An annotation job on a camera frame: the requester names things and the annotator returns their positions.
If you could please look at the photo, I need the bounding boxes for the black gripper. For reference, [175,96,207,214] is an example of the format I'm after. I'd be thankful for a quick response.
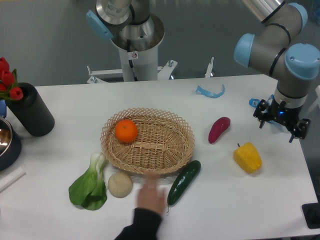
[253,99,311,143]

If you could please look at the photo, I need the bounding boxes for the yellow bell pepper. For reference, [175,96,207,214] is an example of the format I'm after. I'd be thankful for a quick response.
[233,142,263,174]

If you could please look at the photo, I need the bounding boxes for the woven wicker basket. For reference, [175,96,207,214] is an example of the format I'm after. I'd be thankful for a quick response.
[100,107,195,174]

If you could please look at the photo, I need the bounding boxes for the beige round bun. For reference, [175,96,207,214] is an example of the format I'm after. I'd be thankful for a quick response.
[107,172,133,198]

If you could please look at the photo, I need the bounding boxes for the green bok choy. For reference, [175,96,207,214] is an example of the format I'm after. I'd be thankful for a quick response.
[68,152,107,211]

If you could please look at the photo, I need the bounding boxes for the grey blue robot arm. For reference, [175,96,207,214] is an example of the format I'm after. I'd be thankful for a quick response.
[86,0,320,139]

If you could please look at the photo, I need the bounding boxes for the black sleeved forearm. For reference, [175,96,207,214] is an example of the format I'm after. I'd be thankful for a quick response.
[115,207,162,240]

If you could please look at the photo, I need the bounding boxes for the person's hand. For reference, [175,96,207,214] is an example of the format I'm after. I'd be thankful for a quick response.
[136,175,167,216]

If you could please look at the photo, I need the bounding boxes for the small blue tape piece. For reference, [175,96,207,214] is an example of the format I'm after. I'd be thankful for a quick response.
[249,98,260,108]

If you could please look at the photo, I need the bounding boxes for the purple sweet potato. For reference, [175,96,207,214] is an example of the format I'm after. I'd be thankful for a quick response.
[208,116,231,144]

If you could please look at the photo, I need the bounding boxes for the blue plastic band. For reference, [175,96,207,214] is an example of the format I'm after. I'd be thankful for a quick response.
[194,84,226,99]

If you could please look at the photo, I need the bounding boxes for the black device at edge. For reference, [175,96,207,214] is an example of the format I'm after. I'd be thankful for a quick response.
[302,202,320,229]

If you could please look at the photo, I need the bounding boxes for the dark green cucumber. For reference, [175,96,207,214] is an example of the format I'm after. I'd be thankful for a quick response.
[166,160,202,213]

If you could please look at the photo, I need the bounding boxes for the orange fruit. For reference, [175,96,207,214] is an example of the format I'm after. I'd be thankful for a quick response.
[115,119,138,143]

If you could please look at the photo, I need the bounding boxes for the black cylindrical vase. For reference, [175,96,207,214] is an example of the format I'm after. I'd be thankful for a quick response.
[5,82,55,137]

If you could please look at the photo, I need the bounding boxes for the dark pot with steel rim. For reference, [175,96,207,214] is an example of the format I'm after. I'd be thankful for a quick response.
[0,117,22,171]

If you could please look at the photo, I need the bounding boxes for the red artificial tulips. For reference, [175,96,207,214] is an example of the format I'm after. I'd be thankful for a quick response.
[0,57,24,101]

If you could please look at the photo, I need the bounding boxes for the blue object at left edge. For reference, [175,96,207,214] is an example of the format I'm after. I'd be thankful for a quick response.
[0,100,7,118]

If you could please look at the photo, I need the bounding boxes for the white paper roll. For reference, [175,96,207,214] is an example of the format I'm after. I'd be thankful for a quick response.
[0,167,26,192]

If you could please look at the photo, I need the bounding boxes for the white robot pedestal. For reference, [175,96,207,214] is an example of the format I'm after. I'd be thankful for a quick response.
[86,46,215,85]

